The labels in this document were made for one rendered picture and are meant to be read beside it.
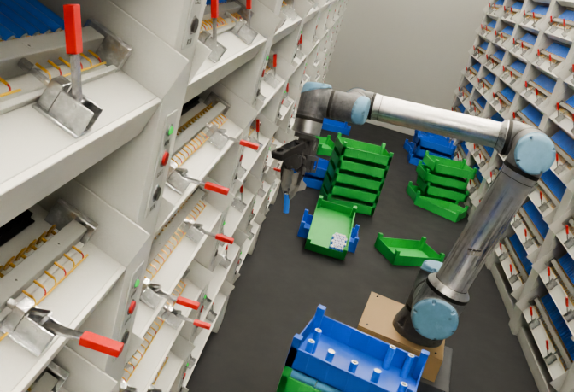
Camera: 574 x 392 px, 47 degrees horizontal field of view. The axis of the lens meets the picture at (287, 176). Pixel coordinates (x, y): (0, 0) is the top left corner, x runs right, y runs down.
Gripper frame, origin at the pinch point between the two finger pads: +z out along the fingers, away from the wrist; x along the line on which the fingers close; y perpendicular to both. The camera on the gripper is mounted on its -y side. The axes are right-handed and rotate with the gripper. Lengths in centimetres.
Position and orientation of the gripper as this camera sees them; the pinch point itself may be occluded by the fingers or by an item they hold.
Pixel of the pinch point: (286, 194)
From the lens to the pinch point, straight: 214.1
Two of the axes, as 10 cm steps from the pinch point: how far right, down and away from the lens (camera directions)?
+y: 6.7, 1.1, 7.3
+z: -2.3, 9.7, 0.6
